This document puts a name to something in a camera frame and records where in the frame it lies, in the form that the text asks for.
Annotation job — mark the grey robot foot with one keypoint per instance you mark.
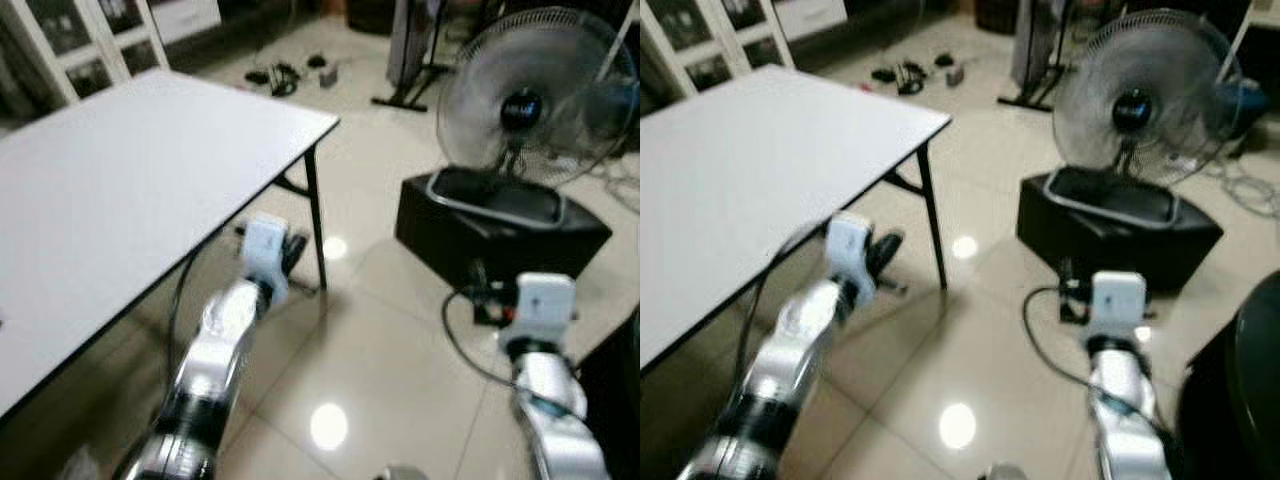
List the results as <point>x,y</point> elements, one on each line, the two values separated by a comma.
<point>400,473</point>

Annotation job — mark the white folding table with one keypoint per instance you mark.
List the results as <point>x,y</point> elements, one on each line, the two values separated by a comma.
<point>760,180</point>
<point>120,200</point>

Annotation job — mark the black bin with grey rim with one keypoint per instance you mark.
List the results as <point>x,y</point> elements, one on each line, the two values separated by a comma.
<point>450,235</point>
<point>1070,235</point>

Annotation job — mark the small grey box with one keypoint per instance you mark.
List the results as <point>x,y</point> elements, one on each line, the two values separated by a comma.
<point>329,76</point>
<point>955,75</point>

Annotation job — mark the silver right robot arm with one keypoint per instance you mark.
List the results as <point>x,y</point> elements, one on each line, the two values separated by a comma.
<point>550,400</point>
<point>1120,400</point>

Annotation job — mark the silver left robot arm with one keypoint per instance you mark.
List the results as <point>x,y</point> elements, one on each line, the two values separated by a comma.
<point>215,350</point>
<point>790,360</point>

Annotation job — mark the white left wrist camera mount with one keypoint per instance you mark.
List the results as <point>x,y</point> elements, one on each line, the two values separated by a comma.
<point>265,245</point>
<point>850,250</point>

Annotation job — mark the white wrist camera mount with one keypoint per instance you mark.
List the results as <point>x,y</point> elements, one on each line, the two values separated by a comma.
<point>265,245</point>
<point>540,300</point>
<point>850,250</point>
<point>1118,300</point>

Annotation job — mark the black rounded chair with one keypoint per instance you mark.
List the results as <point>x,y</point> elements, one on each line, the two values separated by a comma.
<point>615,400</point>
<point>1240,400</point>

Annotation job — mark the black floor stand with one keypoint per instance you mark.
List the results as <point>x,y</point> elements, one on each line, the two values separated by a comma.
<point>410,50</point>
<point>1035,50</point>

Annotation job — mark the black pedestal fan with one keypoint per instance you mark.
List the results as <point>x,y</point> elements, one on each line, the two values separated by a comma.
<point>1135,108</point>
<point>520,105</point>

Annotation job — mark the white glass door cabinet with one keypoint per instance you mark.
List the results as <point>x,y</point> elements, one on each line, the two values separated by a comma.
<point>715,50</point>
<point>100,60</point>

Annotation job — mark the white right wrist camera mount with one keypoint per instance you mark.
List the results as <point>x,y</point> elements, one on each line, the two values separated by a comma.
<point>1118,300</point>
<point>540,300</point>

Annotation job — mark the white flat panel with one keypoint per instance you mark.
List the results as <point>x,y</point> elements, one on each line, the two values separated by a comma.
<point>810,15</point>
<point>185,18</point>

